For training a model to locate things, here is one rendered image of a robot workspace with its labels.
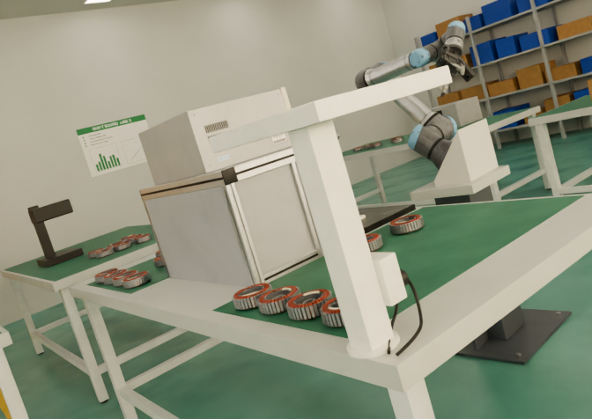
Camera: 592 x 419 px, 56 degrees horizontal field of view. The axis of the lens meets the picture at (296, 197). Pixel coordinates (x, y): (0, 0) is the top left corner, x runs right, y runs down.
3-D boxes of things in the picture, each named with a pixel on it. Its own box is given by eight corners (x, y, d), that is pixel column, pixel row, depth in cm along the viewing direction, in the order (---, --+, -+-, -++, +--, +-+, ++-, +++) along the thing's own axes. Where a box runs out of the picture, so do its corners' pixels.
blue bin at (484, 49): (490, 62, 857) (485, 43, 853) (510, 55, 826) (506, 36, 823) (473, 66, 834) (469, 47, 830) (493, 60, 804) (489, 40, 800)
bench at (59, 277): (153, 301, 522) (128, 225, 513) (256, 324, 371) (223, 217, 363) (32, 356, 459) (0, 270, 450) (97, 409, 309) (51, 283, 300)
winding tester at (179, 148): (240, 158, 232) (225, 111, 230) (301, 143, 197) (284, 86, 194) (154, 186, 210) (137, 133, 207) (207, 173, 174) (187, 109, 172)
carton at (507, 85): (505, 91, 853) (501, 80, 851) (529, 85, 818) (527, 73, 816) (489, 97, 830) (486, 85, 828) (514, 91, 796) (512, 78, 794)
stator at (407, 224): (401, 225, 191) (398, 216, 190) (430, 222, 183) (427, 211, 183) (385, 236, 182) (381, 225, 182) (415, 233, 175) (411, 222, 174)
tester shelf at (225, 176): (235, 170, 243) (233, 160, 242) (335, 148, 188) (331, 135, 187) (142, 201, 218) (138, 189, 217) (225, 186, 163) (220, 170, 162)
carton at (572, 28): (573, 36, 751) (570, 23, 748) (605, 25, 717) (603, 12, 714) (558, 40, 727) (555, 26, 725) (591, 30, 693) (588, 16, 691)
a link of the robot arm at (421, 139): (424, 164, 253) (401, 149, 260) (440, 153, 261) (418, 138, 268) (432, 143, 245) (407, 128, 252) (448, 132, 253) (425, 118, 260)
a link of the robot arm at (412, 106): (435, 154, 262) (355, 82, 279) (452, 143, 271) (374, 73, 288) (447, 136, 253) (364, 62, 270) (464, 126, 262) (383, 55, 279)
